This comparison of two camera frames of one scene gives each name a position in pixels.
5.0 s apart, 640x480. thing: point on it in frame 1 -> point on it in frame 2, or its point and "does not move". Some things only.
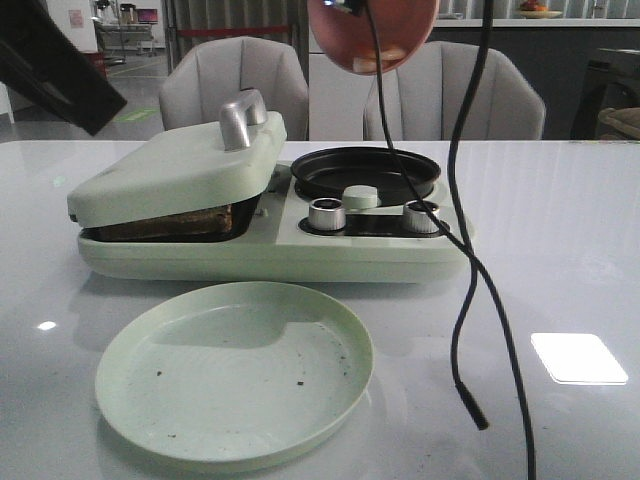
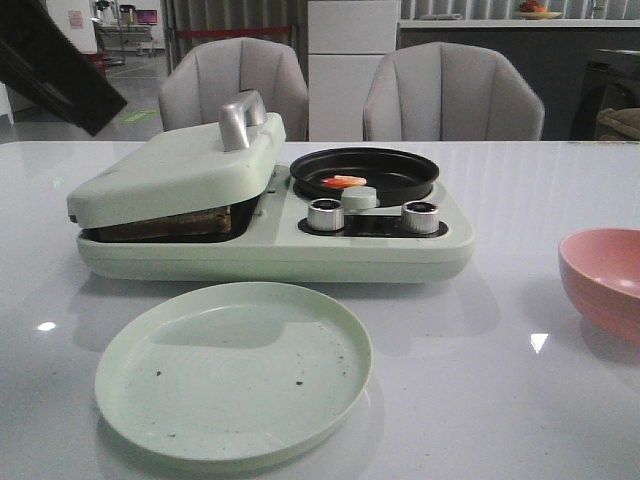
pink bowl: x=344 y=37 -> x=601 y=271
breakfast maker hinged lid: x=232 y=156 does not move
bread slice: x=209 y=221 does not move
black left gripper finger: x=41 y=61 does not move
